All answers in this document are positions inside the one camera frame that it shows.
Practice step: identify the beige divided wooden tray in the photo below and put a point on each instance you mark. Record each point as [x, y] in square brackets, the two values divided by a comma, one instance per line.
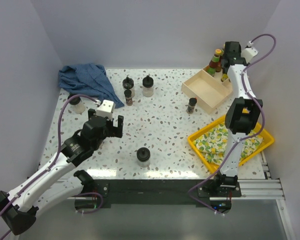
[210, 91]

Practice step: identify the blue checkered shirt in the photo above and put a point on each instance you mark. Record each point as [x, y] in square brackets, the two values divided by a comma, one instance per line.
[88, 79]

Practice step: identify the taped lid glass jar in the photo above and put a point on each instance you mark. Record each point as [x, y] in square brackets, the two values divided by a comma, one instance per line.
[128, 83]

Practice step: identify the far left glass jar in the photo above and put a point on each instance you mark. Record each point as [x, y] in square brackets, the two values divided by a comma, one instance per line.
[77, 105]

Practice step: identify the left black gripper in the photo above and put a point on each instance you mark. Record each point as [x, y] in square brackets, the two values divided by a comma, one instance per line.
[115, 131]

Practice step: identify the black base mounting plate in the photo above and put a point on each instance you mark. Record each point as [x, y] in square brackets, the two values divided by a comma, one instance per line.
[105, 193]

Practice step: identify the front centre glass jar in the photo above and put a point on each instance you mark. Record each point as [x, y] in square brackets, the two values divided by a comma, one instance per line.
[143, 157]

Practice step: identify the black cap spice shaker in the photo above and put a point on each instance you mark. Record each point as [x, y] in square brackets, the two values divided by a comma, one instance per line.
[128, 97]

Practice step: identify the yellow cap sauce bottle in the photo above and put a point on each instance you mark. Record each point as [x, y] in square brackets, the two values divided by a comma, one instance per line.
[215, 63]

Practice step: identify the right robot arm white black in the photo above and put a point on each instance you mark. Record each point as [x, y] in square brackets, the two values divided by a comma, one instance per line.
[243, 113]

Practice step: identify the yellow plastic tray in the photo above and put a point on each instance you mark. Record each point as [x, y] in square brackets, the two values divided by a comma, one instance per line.
[267, 141]

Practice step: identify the red cap sauce bottle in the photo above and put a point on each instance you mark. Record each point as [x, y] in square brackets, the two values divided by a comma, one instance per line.
[222, 48]

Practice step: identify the back right glass jar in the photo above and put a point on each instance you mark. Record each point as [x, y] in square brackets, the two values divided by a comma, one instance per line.
[147, 86]

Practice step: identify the dark spice shaker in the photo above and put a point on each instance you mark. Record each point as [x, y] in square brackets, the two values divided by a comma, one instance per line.
[191, 105]

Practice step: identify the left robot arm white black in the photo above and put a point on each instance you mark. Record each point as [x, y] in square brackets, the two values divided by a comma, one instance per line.
[19, 206]

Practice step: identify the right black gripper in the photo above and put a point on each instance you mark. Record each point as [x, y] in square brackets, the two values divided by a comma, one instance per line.
[239, 55]

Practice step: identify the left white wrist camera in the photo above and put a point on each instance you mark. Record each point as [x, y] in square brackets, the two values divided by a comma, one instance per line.
[106, 109]

